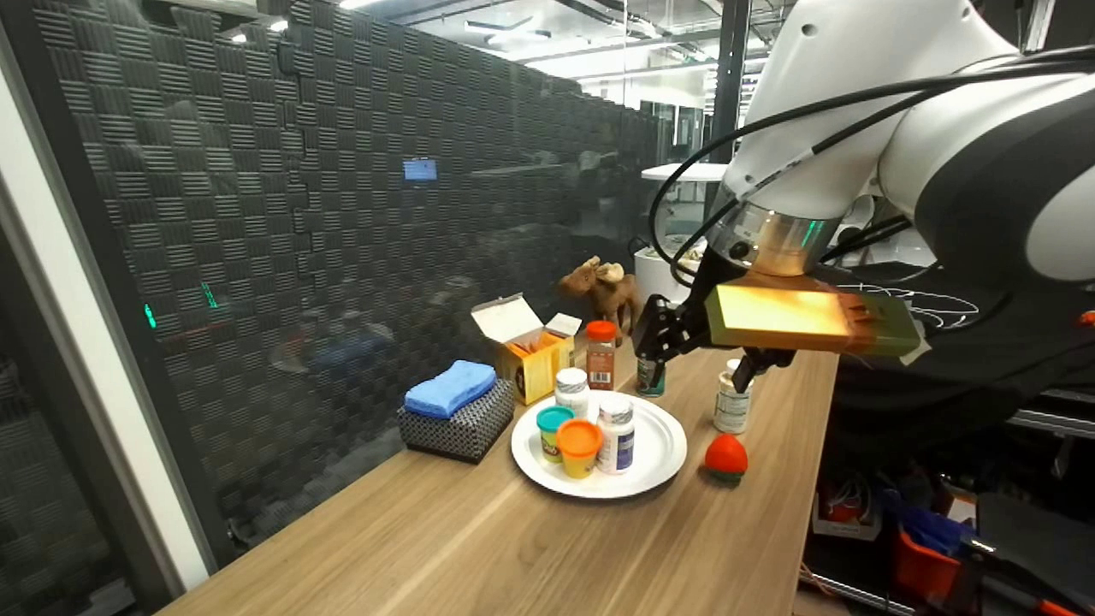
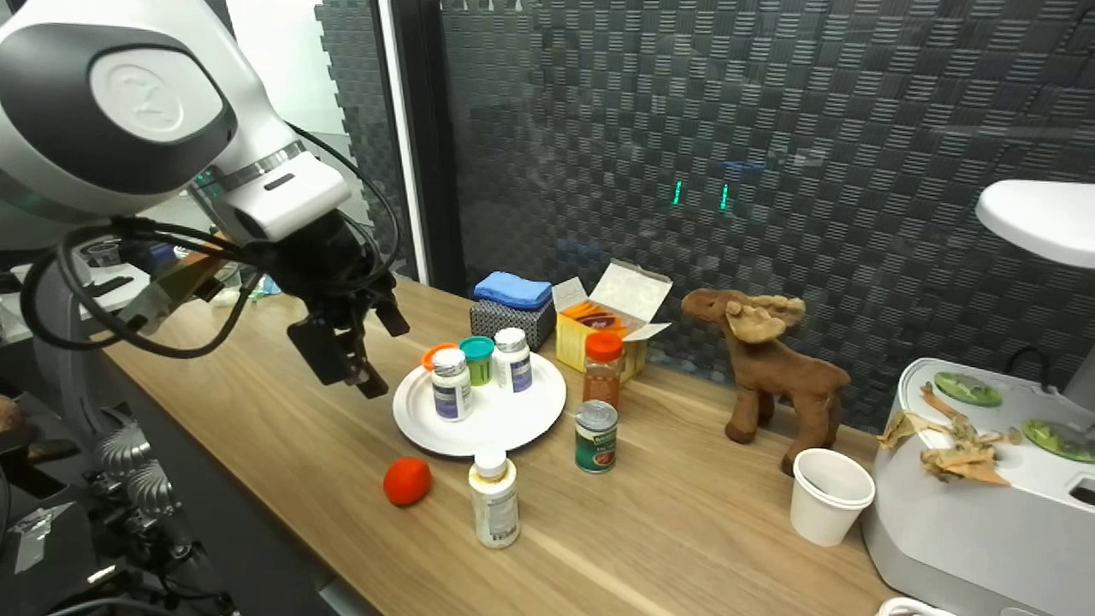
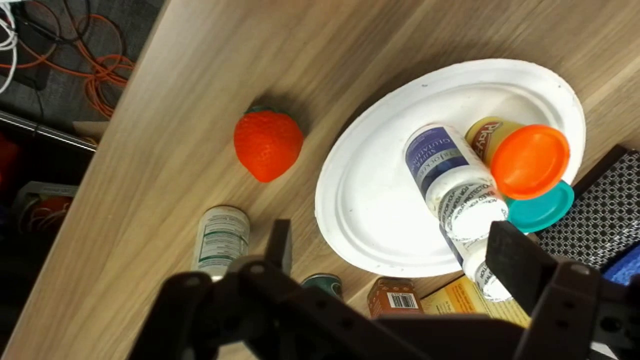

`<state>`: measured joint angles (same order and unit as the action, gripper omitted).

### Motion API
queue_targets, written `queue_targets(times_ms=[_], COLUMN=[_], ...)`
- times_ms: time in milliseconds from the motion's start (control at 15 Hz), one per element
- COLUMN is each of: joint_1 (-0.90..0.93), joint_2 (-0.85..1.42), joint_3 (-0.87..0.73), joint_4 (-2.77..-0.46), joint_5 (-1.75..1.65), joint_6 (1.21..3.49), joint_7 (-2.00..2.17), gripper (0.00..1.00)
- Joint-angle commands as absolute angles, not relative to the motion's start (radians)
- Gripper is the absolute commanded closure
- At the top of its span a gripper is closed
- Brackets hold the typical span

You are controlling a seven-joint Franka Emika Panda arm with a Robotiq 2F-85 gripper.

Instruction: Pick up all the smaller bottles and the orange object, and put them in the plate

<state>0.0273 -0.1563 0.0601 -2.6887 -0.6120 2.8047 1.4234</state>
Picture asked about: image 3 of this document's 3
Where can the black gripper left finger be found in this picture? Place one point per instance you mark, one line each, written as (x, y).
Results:
(281, 241)

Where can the blue sponge cloth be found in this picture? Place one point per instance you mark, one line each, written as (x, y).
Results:
(627, 266)

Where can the tall cream supplement bottle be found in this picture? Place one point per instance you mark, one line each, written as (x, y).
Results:
(220, 237)

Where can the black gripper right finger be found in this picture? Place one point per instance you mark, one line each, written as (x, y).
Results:
(516, 256)

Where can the grey patterned block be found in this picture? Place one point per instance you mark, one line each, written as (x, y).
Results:
(601, 207)

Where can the orange strawberry toy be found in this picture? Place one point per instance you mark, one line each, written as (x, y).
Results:
(269, 147)

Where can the open yellow cardboard box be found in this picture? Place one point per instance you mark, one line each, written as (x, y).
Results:
(460, 296)

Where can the small tub teal lid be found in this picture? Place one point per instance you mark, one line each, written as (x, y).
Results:
(547, 210)

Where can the small tub orange lid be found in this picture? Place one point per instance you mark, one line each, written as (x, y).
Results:
(526, 160)

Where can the white paper plate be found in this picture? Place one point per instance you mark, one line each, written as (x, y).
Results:
(372, 200)

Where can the white pill bottle grey lid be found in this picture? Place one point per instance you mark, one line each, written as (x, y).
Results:
(446, 173)

